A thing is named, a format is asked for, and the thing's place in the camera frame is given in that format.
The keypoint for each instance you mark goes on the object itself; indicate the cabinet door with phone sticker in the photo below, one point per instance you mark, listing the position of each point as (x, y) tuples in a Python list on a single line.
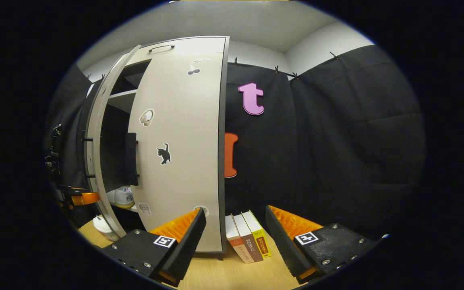
[(91, 153)]

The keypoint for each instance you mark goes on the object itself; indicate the brown book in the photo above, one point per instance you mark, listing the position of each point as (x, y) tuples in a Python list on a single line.
[(250, 241)]

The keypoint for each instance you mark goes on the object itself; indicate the yellow book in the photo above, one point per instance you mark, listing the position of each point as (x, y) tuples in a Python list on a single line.
[(259, 237)]

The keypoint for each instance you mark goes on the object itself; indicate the white round object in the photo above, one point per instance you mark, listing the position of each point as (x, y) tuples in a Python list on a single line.
[(104, 227)]

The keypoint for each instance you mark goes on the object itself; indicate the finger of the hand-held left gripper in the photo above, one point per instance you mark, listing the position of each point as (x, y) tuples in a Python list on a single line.
[(85, 198)]

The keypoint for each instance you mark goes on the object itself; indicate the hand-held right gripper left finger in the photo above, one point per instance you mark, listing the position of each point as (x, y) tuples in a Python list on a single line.
[(187, 245)]

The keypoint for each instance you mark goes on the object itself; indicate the grey shoe cabinet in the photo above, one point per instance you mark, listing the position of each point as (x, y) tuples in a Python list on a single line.
[(113, 133)]

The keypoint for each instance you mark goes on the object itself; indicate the cabinet door with headphones sticker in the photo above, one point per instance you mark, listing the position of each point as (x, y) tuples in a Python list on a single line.
[(183, 181)]

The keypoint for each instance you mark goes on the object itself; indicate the white canvas shoe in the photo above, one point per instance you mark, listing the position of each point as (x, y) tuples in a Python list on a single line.
[(124, 198)]

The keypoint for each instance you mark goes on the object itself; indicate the white cabinet shelf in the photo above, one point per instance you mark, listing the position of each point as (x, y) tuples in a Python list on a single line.
[(125, 100)]

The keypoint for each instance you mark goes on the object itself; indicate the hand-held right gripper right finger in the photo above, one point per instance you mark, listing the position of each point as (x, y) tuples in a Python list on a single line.
[(282, 245)]

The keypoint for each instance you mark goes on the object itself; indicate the grey cabinet drawer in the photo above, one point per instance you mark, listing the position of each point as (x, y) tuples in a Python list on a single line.
[(199, 50)]

